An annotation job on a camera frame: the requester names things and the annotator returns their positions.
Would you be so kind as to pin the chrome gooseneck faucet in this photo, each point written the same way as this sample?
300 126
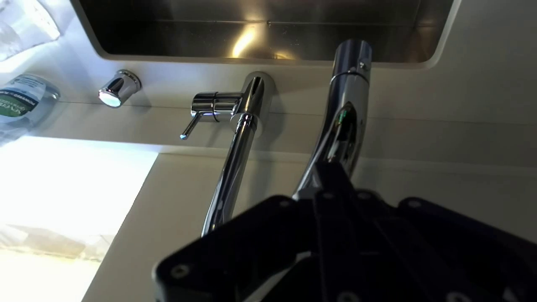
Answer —
348 94

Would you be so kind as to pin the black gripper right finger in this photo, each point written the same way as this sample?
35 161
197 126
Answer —
437 251

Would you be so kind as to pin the small chrome counter button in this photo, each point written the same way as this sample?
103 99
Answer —
118 87

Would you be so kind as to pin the stainless steel sink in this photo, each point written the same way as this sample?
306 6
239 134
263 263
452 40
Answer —
263 27

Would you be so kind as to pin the dish soap bottle green label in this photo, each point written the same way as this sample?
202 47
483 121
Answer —
23 102

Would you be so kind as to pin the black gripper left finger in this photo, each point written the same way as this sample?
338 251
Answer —
246 251

